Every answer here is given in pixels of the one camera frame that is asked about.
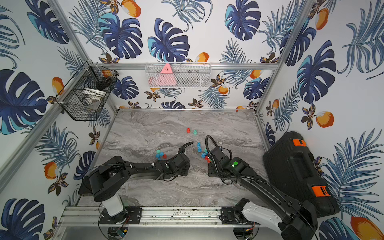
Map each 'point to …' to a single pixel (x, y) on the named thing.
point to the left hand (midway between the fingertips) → (187, 167)
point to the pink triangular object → (166, 77)
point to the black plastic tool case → (290, 166)
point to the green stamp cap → (158, 151)
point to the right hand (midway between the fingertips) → (212, 169)
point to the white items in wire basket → (91, 96)
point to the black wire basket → (95, 77)
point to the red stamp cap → (164, 156)
